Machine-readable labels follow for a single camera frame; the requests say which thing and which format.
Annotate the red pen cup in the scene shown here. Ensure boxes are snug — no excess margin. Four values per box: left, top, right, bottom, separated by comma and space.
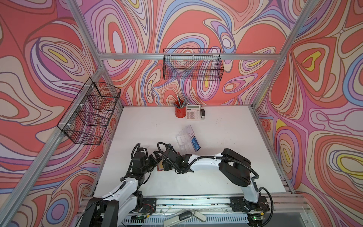
174, 101, 186, 118

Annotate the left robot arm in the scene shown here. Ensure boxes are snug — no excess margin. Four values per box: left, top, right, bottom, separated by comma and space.
75, 143, 162, 227

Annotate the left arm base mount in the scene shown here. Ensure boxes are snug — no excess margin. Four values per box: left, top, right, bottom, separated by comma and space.
129, 197, 157, 215

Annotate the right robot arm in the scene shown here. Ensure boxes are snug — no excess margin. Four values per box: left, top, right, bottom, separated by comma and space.
153, 142, 274, 213

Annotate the black stapler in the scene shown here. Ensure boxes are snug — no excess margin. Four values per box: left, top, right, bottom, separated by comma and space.
200, 106, 206, 120

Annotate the left wire basket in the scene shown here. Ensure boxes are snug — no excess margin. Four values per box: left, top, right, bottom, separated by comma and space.
57, 79, 121, 145

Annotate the white VIP card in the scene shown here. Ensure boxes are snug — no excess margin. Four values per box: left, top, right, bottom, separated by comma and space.
184, 125, 195, 139

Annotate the red leather card holder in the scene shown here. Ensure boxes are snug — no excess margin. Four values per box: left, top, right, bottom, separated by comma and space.
157, 161, 164, 171

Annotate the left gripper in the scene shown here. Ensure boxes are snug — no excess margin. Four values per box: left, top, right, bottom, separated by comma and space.
140, 151, 164, 176

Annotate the grey handheld device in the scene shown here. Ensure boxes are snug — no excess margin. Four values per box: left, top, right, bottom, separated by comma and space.
163, 211, 207, 227

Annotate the back wire basket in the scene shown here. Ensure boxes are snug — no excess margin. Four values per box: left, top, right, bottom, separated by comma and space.
163, 47, 225, 81

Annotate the white pink calculator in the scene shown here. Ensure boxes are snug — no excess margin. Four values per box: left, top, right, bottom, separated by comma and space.
186, 105, 201, 121

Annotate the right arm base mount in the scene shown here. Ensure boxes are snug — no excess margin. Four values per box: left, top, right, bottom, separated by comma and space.
229, 195, 270, 213

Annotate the wire basket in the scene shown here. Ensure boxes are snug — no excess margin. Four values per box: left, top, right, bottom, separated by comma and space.
57, 79, 121, 145
163, 47, 225, 81

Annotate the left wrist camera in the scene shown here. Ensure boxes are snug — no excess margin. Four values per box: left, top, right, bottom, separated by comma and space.
131, 148, 148, 162

